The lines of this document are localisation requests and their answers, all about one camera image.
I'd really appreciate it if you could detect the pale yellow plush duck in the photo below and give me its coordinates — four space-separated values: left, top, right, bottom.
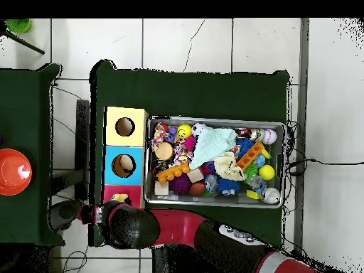
111 193 130 204

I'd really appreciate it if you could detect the clear plastic bottle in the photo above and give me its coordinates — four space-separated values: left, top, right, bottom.
245 174 268 194

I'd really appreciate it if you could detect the wooden box with three holes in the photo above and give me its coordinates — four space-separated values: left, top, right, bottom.
101 106 149 210

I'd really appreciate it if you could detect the grey rounded object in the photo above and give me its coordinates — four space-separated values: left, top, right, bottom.
49 199 84 231

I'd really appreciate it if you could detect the large orange bowl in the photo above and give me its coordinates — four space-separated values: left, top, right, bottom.
0 148 33 197

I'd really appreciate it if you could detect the orange studded toy brick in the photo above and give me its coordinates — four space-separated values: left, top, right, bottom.
156 162 191 185

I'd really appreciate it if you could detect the purple spiky ball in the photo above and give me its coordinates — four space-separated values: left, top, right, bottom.
168 172 192 196

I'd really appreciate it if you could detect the brown toy football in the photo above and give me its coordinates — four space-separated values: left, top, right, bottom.
188 181 207 198

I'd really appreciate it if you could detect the yellow smiley ball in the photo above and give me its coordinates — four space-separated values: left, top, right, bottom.
176 124 193 140

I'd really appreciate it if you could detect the black and white soccer ball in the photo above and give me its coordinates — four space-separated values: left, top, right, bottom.
191 122 208 137

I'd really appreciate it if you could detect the mint green knitted cloth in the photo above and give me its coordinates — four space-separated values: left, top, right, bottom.
188 125 237 171

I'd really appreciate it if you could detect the cream cloth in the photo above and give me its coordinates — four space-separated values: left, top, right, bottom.
213 151 247 182

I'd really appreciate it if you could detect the black rod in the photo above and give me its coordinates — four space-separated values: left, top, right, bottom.
0 28 46 55

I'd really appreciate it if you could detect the plain yellow ball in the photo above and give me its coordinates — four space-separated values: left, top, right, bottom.
257 164 276 181

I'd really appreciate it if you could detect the green cup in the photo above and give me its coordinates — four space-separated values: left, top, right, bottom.
5 18 32 34

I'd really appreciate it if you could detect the shallow wire mesh bin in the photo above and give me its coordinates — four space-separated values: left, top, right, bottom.
143 114 287 209

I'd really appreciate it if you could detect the black cable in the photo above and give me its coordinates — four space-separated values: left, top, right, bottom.
287 158 364 176

